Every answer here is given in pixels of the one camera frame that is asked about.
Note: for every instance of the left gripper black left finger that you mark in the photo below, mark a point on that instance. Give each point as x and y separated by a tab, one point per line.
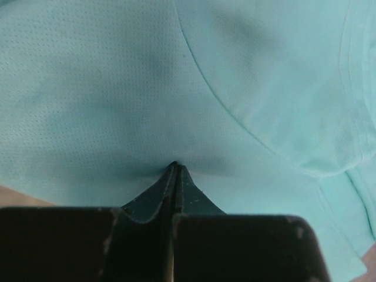
128	243

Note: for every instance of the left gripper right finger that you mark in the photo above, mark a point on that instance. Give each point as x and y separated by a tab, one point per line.
210	245

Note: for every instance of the teal t shirt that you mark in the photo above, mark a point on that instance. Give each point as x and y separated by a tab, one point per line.
269	104

